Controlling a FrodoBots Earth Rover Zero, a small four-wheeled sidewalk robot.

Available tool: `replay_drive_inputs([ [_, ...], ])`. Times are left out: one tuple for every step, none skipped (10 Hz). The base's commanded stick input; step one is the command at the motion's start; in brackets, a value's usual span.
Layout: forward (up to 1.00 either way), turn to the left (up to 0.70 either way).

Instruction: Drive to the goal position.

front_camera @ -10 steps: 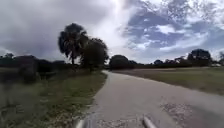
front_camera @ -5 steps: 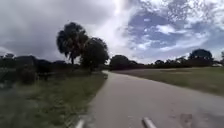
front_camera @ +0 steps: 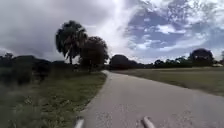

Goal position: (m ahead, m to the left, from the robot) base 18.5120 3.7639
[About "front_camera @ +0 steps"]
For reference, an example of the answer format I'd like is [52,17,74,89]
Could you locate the dark bush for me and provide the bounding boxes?
[33,59,53,83]

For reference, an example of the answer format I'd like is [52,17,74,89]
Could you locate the grass field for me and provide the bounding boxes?
[111,66,224,98]

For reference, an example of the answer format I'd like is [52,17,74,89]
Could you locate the broad dark tree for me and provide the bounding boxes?
[189,48,215,67]

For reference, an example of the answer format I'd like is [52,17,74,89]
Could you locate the robot's own part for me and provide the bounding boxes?
[141,116,156,128]
[73,118,85,128]

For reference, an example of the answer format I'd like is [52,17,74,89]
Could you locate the tall palm tree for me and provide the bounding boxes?
[55,20,88,65]

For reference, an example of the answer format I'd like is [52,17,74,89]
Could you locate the grass verge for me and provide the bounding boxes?
[0,70,108,128]

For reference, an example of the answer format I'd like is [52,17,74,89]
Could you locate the grey paved path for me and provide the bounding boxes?
[78,69,224,128]

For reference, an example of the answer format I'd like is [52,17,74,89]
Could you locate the distant row of trees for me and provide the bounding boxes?
[0,52,224,73]

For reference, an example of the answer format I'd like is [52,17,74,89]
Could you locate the round dark tree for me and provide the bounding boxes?
[79,35,110,72]

